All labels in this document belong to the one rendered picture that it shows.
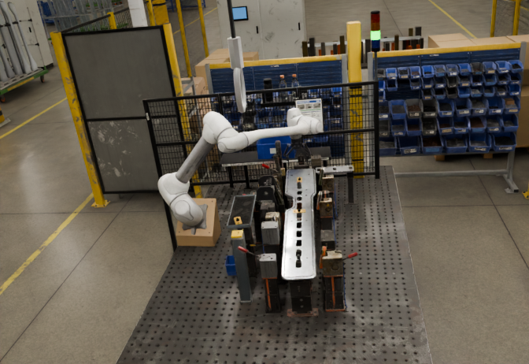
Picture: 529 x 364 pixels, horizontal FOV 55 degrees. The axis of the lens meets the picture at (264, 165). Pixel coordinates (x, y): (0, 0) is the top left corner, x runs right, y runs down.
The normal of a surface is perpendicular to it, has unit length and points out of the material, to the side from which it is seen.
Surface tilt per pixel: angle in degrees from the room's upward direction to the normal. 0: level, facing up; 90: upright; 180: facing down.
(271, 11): 90
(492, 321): 0
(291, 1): 90
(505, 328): 0
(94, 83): 91
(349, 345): 0
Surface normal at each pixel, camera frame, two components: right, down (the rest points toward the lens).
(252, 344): -0.10, -0.91
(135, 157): -0.14, 0.43
